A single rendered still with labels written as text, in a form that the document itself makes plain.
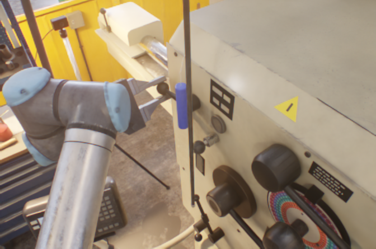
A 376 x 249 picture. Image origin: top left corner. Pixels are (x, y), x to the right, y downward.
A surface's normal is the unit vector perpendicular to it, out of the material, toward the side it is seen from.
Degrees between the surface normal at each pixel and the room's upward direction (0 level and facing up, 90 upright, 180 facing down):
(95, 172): 58
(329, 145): 45
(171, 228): 0
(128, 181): 0
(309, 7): 0
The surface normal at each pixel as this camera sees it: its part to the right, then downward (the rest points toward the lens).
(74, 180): 0.22, -0.36
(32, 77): -0.11, -0.73
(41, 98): -0.13, -0.09
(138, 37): 0.59, 0.55
